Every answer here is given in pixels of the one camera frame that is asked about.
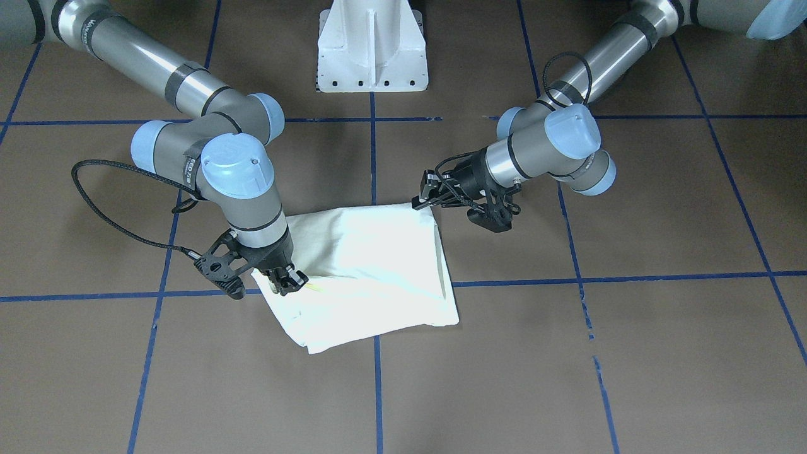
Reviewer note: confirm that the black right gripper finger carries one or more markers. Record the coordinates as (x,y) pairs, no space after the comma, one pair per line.
(294,280)
(279,282)

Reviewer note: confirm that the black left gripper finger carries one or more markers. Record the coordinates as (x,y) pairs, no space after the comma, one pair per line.
(419,203)
(433,183)

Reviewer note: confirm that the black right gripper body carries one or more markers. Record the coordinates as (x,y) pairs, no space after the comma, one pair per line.
(272,256)

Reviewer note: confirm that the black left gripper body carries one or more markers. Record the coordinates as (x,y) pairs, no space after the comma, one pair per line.
(469,172)

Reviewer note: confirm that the cream long-sleeve printed shirt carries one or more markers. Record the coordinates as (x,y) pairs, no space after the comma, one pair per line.
(371,270)

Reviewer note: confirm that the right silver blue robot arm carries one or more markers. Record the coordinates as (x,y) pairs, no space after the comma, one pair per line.
(219,156)

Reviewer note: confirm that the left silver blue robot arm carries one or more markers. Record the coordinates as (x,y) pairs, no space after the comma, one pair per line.
(558,135)

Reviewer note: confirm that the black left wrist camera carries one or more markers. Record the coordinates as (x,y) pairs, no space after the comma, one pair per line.
(496,214)

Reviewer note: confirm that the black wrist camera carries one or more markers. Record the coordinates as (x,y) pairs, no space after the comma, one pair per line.
(223,265)
(496,214)

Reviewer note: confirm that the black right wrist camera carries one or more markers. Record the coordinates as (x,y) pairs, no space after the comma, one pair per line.
(223,265)

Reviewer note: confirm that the white camera mast with base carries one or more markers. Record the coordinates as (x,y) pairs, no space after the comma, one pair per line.
(371,46)

